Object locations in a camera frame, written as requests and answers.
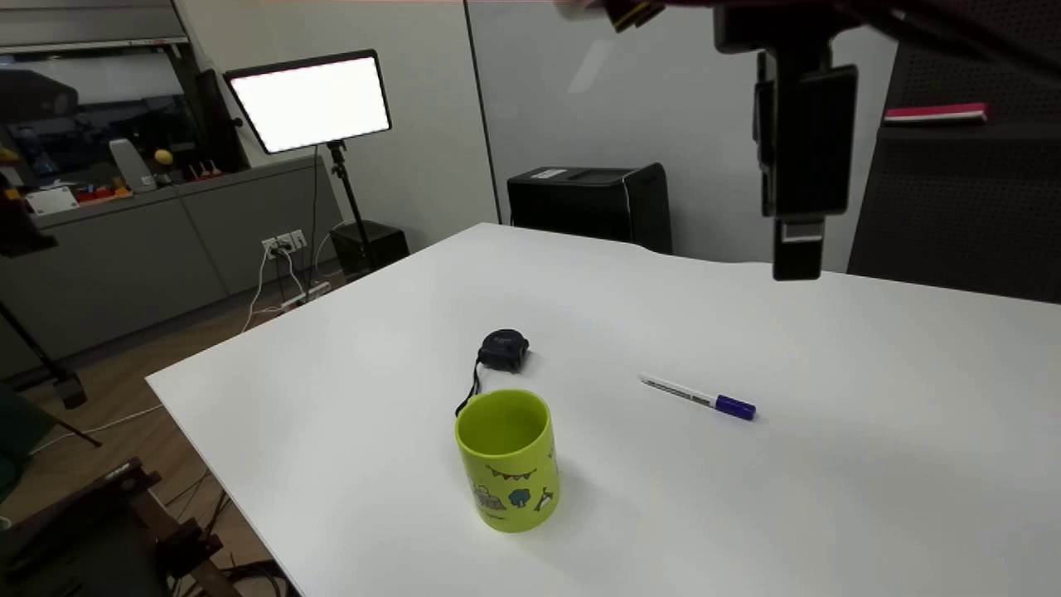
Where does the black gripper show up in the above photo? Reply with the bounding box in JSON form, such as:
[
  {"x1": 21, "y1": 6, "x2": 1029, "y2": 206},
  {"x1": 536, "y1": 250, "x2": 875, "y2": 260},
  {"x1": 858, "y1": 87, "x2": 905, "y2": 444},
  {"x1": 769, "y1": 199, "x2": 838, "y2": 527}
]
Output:
[{"x1": 754, "y1": 48, "x2": 862, "y2": 282}]

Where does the blue capped pen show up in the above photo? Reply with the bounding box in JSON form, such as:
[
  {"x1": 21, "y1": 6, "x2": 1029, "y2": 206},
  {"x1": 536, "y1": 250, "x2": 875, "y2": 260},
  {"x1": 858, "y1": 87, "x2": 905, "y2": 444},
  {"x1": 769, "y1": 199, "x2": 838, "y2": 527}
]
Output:
[{"x1": 636, "y1": 376, "x2": 762, "y2": 425}]

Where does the yellow green mug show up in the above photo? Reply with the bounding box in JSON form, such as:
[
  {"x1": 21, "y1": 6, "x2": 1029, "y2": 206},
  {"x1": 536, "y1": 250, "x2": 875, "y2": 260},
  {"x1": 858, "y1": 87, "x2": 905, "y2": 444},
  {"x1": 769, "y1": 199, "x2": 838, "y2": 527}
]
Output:
[{"x1": 452, "y1": 386, "x2": 564, "y2": 538}]

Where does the dark tall shelf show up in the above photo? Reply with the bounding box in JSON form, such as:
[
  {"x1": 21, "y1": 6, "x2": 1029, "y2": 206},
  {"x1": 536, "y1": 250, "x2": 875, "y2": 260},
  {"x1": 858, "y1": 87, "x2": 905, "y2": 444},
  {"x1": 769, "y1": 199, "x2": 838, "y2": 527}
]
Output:
[{"x1": 846, "y1": 0, "x2": 1061, "y2": 305}]

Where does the pink book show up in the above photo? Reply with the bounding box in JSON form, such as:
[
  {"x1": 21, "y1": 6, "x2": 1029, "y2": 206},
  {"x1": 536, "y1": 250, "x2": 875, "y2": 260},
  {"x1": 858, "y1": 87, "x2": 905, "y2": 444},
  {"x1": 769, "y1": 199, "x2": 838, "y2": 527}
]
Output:
[{"x1": 883, "y1": 101, "x2": 995, "y2": 129}]

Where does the black computer case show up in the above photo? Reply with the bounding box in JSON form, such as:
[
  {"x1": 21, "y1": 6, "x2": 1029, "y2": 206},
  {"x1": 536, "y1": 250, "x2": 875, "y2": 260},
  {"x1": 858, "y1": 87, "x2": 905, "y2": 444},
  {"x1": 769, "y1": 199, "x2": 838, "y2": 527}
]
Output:
[{"x1": 503, "y1": 160, "x2": 673, "y2": 255}]

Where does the small black floor box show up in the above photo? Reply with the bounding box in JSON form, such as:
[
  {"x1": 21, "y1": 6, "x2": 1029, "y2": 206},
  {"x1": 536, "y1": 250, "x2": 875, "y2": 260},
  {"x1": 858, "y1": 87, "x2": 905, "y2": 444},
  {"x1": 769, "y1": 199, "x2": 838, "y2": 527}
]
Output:
[{"x1": 327, "y1": 220, "x2": 415, "y2": 282}]

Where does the black light stand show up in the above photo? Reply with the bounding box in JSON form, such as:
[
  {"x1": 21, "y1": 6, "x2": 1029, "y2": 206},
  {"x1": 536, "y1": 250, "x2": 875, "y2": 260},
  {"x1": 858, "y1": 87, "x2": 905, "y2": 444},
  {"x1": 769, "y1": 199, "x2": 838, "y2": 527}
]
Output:
[{"x1": 320, "y1": 139, "x2": 378, "y2": 280}]

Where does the LED light panel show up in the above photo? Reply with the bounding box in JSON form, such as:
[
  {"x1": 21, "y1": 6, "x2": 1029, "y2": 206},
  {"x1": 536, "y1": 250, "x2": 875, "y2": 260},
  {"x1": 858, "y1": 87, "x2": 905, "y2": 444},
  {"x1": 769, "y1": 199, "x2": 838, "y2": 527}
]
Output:
[{"x1": 222, "y1": 48, "x2": 398, "y2": 160}]

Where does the white power strip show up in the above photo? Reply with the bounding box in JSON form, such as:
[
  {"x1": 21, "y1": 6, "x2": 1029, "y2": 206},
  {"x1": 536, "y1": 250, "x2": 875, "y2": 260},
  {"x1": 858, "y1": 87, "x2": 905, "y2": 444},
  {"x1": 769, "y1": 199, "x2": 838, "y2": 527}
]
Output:
[{"x1": 260, "y1": 224, "x2": 313, "y2": 261}]

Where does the grey low cabinet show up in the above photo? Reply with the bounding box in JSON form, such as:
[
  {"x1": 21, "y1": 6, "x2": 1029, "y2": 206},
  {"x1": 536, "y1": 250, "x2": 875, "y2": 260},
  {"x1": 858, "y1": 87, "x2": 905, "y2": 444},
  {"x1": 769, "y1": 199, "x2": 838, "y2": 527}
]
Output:
[{"x1": 0, "y1": 153, "x2": 337, "y2": 376}]

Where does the white bottle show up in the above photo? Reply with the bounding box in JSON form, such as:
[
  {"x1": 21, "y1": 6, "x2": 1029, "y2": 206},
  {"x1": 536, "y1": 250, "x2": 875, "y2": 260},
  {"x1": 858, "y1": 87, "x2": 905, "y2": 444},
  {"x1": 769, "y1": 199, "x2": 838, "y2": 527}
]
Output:
[{"x1": 105, "y1": 136, "x2": 159, "y2": 196}]

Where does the black tripod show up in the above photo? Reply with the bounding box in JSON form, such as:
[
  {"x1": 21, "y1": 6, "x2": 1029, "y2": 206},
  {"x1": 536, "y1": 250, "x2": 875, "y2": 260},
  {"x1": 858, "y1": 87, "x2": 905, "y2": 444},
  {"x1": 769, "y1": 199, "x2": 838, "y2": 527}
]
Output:
[{"x1": 0, "y1": 182, "x2": 93, "y2": 416}]

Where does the white power cable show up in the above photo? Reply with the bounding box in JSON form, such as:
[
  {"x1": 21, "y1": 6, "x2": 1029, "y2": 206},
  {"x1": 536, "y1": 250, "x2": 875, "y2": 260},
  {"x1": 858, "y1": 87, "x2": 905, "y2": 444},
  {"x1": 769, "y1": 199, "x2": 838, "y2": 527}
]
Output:
[{"x1": 243, "y1": 245, "x2": 334, "y2": 332}]

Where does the black metal frame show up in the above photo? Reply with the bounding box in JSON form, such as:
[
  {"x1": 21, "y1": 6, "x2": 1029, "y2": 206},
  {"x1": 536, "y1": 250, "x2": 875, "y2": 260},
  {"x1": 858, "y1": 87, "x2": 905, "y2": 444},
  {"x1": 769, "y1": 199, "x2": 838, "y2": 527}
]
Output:
[{"x1": 0, "y1": 459, "x2": 298, "y2": 597}]

